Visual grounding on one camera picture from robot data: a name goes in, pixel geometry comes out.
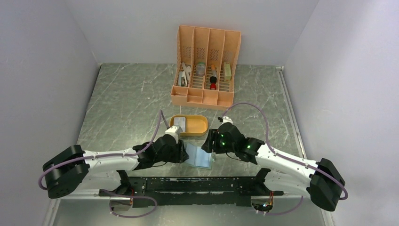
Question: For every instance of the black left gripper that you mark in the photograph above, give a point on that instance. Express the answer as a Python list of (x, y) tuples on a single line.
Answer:
[(180, 154)]

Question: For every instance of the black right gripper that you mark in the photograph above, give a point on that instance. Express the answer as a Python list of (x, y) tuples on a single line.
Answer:
[(213, 135)]

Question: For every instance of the mint green card holder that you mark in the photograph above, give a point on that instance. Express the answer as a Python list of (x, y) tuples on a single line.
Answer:
[(197, 157)]

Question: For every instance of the silver credit card stack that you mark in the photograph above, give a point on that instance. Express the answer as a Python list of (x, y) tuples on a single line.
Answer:
[(181, 122)]

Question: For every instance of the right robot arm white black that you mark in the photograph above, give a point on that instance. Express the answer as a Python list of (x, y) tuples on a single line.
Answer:
[(320, 181)]

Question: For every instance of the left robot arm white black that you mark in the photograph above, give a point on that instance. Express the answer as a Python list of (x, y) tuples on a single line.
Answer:
[(74, 169)]

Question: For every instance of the yellow oval tray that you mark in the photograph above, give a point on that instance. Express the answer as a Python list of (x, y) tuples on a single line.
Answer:
[(195, 125)]

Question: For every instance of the red black marker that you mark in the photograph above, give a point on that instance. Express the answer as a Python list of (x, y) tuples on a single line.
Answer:
[(213, 78)]

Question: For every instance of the orange desk file organizer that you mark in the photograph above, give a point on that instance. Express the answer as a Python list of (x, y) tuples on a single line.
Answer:
[(213, 47)]

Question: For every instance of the pale green eraser box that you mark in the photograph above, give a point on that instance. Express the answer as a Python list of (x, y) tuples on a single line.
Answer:
[(227, 72)]

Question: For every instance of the grey stapler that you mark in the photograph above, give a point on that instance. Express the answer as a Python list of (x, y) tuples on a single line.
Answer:
[(184, 75)]

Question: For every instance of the clear tape roll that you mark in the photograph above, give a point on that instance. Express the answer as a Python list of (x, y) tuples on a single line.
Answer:
[(200, 69)]

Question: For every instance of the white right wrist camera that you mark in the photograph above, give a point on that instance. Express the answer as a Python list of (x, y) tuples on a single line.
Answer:
[(225, 119)]

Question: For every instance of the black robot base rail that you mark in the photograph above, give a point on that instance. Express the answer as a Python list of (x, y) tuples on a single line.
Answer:
[(163, 191)]

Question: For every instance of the aluminium table edge rail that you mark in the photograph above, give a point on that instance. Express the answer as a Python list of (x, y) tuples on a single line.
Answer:
[(288, 103)]

